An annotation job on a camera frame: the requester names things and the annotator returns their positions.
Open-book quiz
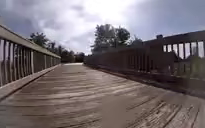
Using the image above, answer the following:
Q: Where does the tall leafy tree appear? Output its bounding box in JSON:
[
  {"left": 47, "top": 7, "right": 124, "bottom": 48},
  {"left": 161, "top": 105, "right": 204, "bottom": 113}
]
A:
[{"left": 90, "top": 23, "right": 144, "bottom": 55}]

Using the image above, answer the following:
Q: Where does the wooden plank bridge deck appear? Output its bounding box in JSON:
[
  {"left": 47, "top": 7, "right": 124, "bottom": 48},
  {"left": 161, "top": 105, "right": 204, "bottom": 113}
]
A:
[{"left": 0, "top": 62, "right": 205, "bottom": 128}]

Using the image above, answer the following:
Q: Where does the distant tree line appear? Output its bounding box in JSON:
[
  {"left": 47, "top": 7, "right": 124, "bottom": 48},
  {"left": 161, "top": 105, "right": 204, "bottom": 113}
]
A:
[{"left": 28, "top": 31, "right": 86, "bottom": 64}]

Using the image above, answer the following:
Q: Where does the dark wooden bridge railing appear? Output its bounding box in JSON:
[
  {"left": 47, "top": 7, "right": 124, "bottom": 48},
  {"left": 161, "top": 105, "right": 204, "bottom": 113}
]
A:
[{"left": 83, "top": 28, "right": 205, "bottom": 101}]

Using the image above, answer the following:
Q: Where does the pale wooden bridge railing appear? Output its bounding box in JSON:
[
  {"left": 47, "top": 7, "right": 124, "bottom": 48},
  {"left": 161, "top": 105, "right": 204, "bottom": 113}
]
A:
[{"left": 0, "top": 15, "right": 62, "bottom": 106}]

